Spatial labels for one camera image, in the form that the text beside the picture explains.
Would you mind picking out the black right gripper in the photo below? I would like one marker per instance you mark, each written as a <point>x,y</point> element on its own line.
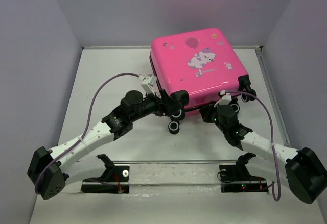
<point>205,112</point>

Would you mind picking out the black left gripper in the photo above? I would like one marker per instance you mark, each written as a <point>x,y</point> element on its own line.
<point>165,106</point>

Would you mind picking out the pink hard-shell suitcase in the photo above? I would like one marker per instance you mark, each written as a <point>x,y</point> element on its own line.
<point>203,63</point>

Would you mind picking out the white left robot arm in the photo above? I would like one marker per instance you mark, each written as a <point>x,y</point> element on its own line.
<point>48,169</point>

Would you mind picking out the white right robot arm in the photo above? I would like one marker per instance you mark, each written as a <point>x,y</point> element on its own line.
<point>305,174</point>

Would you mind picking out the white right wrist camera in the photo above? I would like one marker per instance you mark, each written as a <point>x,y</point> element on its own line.
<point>224,100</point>

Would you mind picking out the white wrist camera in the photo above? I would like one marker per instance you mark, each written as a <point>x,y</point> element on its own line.
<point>224,100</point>
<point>148,82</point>

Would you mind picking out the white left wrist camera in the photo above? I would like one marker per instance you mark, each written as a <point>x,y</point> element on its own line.
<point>148,82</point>

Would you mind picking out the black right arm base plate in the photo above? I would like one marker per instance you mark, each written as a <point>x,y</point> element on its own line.
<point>235,178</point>

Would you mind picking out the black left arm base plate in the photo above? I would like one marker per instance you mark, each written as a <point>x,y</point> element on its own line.
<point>113,180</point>

